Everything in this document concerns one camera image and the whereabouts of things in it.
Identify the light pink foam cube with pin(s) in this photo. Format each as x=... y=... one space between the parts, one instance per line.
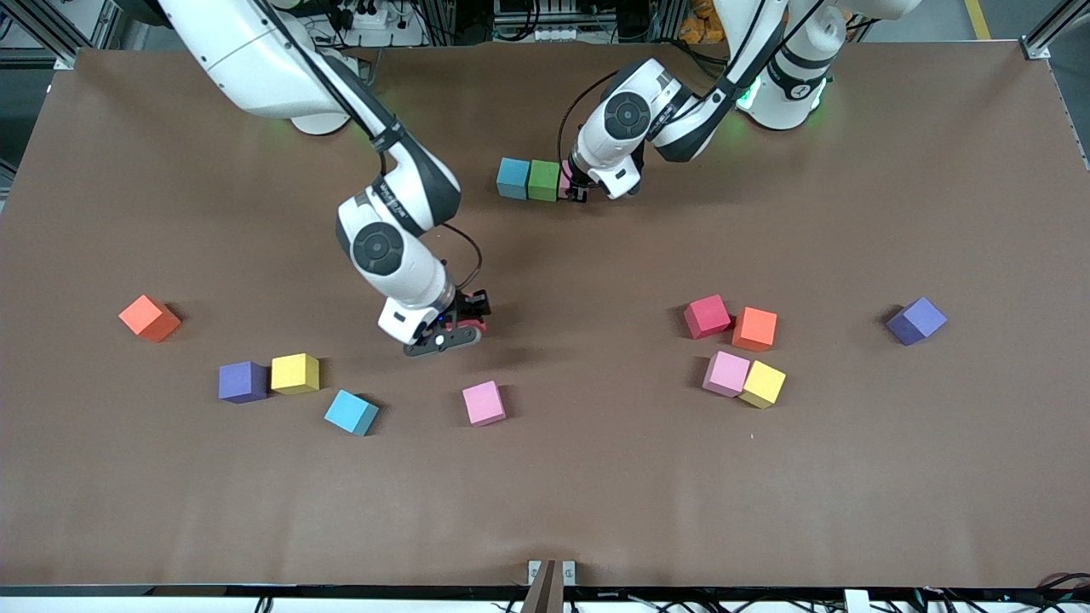
x=725 y=374
x=564 y=183

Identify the crimson foam cube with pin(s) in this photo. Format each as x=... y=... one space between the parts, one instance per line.
x=707 y=317
x=473 y=326

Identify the green foam cube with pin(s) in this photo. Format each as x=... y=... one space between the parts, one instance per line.
x=543 y=180

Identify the light blue foam cube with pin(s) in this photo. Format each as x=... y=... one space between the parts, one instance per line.
x=351 y=412
x=513 y=179

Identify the orange foam cube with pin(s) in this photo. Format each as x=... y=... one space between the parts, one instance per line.
x=754 y=329
x=149 y=318

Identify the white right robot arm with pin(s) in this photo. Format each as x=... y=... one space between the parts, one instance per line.
x=255 y=51

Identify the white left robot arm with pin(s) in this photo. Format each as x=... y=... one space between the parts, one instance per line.
x=673 y=128

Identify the yellow foam cube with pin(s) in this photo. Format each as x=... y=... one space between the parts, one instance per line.
x=295 y=373
x=764 y=385

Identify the background equipment rack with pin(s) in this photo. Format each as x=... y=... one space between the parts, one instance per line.
x=596 y=21

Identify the bag of orange items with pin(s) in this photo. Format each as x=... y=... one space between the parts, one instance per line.
x=698 y=25

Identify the purple foam cube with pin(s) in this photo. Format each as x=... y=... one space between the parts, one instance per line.
x=243 y=381
x=916 y=321

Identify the white power strip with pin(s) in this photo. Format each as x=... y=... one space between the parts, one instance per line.
x=370 y=19

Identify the small white block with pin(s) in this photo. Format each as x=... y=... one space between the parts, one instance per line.
x=857 y=603

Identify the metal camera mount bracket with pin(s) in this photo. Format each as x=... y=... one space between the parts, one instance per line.
x=545 y=592

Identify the aluminium frame profile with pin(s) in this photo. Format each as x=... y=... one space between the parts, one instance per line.
x=1043 y=42
x=60 y=47

